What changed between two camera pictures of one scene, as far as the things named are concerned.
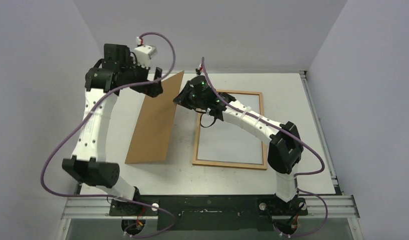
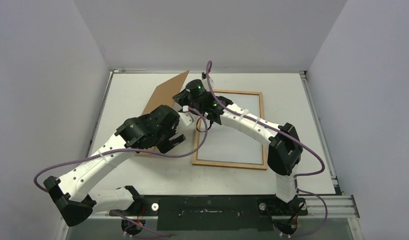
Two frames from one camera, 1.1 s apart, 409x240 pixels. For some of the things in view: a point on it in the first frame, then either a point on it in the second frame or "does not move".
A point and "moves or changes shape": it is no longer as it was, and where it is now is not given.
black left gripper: x=133 y=64 to x=177 y=140
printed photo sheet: x=223 y=142 does not move
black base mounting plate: x=210 y=213 does not move
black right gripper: x=182 y=97 does not move
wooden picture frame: x=227 y=164 does not move
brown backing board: x=151 y=138 moves or changes shape
